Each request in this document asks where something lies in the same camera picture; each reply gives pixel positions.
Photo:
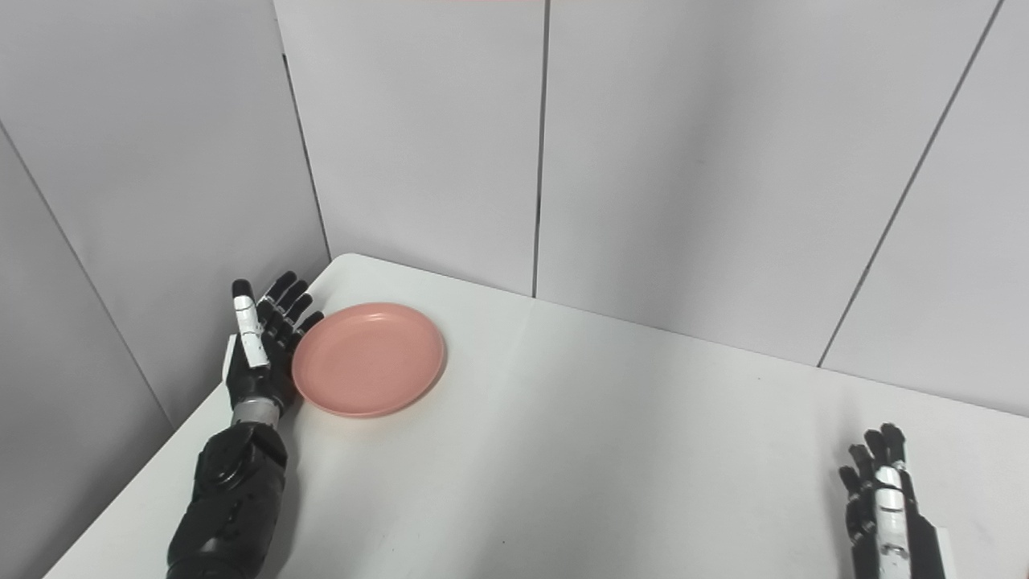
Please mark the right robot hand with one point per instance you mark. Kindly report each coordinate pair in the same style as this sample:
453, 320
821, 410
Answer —
888, 523

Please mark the pink plate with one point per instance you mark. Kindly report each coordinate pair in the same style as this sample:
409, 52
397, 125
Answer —
368, 359

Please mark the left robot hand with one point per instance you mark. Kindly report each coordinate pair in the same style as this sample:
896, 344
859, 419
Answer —
259, 362

